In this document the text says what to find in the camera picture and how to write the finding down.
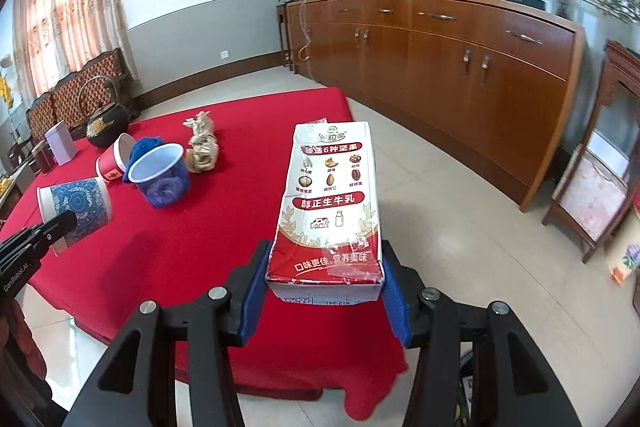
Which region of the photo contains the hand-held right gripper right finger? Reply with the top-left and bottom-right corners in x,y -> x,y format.
380,251 -> 571,427

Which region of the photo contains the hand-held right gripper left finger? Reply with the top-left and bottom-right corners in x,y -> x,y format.
62,240 -> 274,427

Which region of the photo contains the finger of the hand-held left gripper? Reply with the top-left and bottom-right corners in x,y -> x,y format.
0,210 -> 79,266

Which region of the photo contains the blue patterned paper cup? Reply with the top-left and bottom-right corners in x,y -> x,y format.
35,176 -> 115,257

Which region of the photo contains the red and white milk carton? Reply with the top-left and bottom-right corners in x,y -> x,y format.
263,121 -> 385,308

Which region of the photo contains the dark brown cup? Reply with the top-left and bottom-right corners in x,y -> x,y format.
28,140 -> 54,176

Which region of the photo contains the red tablecloth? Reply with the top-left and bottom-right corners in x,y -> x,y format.
0,86 -> 409,423

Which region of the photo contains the pale grey canister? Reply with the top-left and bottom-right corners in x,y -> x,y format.
43,120 -> 77,166

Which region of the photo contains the red paper cup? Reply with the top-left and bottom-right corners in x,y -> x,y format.
94,132 -> 139,186

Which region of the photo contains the black iron teapot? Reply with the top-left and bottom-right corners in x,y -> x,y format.
77,75 -> 131,150

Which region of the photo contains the blue plastic cup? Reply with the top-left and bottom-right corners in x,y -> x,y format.
127,143 -> 192,208

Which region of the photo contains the blue cloth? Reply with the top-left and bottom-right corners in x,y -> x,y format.
124,135 -> 166,173

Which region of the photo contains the wooden bench sofa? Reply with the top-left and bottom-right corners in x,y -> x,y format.
24,47 -> 141,144

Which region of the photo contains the crumpled brown paper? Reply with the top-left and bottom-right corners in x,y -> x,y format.
182,110 -> 220,174

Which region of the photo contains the pink gift bag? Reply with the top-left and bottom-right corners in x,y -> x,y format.
559,151 -> 627,241

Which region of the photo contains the floral lidded waste bin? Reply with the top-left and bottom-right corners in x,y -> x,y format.
607,241 -> 640,284

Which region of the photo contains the long wooden sideboard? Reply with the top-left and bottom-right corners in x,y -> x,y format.
285,0 -> 586,213

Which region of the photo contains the carved wooden plant stand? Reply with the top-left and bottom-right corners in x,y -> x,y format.
542,39 -> 640,264

